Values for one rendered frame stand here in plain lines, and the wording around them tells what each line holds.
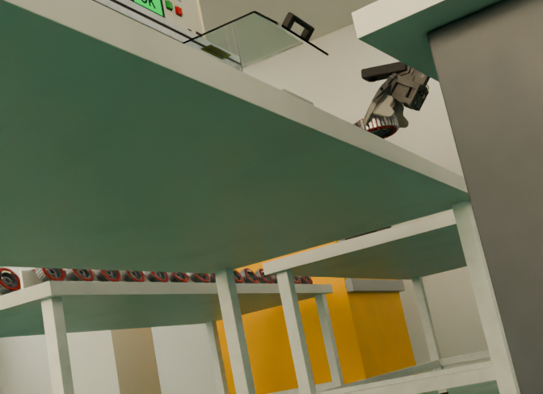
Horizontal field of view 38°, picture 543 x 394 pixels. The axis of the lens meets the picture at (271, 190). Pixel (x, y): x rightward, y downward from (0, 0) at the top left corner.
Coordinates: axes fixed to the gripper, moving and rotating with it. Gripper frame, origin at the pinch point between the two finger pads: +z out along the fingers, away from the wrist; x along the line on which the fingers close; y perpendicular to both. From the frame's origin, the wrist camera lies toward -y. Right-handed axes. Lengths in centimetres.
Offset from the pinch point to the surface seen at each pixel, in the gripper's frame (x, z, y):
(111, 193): -55, 35, -19
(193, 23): -19, -4, -47
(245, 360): 69, 89, -35
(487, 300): 66, 29, 29
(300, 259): 109, 55, -52
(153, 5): -36, -3, -47
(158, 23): -39, 0, -40
